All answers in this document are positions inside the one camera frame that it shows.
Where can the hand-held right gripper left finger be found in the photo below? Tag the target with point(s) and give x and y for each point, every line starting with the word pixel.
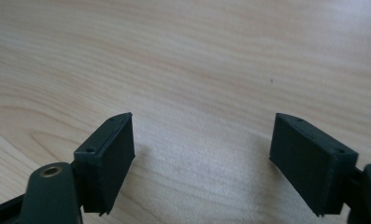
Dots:
pixel 108 168

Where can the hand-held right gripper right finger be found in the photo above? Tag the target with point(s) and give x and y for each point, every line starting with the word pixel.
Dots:
pixel 311 168

